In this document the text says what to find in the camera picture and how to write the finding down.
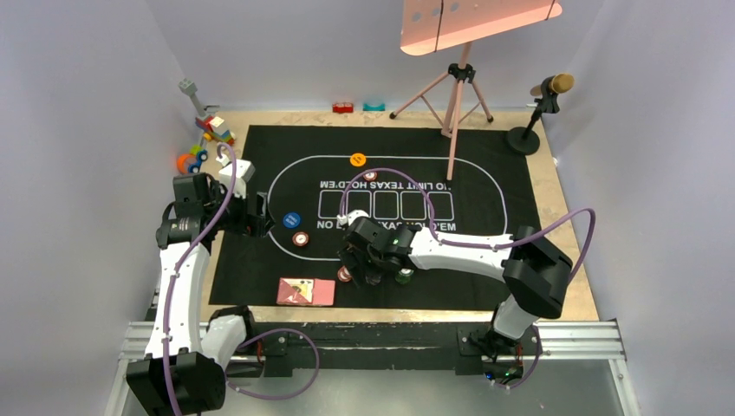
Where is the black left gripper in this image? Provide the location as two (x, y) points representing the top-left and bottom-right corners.
(203, 180), (273, 238)

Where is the red poker chip stack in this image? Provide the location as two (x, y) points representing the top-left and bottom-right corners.
(337, 266), (352, 283)

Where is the blue small blind button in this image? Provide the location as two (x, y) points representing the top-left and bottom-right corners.
(282, 211), (302, 229)

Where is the orange big blind button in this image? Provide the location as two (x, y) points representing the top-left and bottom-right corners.
(349, 153), (367, 167)

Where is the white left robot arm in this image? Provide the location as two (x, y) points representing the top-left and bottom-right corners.
(127, 167), (273, 415)

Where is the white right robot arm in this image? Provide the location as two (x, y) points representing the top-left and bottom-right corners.
(337, 211), (573, 353)

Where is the green poker chip stack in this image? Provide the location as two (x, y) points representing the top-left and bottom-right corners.
(394, 269), (414, 285)

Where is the orange toy wheel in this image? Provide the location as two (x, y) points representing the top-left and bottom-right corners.
(176, 145), (208, 174)

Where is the red playing card box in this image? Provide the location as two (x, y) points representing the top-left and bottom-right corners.
(276, 278), (335, 307)

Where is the colourful toy block train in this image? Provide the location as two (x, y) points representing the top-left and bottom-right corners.
(178, 78), (236, 146)

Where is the black poker felt mat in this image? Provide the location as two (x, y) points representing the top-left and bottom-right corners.
(209, 126), (540, 306)

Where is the teal toy block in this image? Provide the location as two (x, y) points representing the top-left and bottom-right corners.
(362, 101), (386, 112)

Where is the red toy block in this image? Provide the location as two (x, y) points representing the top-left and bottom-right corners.
(332, 101), (354, 114)

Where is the gold microphone on stand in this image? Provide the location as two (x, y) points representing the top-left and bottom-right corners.
(504, 73), (576, 156)

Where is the pink music stand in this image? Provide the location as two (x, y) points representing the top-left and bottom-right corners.
(389, 0), (563, 181)

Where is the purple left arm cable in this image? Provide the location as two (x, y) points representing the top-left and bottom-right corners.
(160, 142), (321, 416)

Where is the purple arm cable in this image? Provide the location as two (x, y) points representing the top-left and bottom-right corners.
(340, 167), (597, 392)
(160, 142), (321, 416)

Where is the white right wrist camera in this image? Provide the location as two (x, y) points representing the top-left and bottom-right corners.
(336, 210), (370, 229)

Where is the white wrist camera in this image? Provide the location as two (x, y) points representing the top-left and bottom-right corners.
(218, 159), (256, 199)
(336, 210), (370, 229)

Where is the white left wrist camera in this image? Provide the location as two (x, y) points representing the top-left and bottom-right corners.
(218, 159), (256, 199)

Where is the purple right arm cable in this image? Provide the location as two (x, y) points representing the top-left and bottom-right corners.
(340, 167), (597, 392)

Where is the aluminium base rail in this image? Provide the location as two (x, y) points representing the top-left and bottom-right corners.
(103, 287), (641, 416)

